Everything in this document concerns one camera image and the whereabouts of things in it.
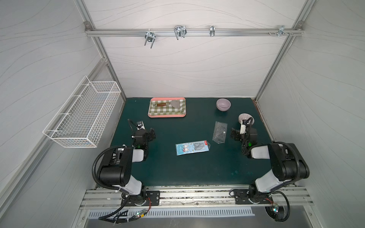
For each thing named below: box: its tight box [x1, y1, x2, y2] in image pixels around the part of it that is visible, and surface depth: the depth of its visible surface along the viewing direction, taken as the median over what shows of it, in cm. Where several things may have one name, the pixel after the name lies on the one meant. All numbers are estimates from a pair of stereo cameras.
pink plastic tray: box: [147, 96, 187, 118], surface depth 113 cm
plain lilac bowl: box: [216, 98, 232, 112], surface depth 113 cm
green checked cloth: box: [148, 99, 186, 115], surface depth 114 cm
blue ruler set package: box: [175, 140, 211, 156], surface depth 93 cm
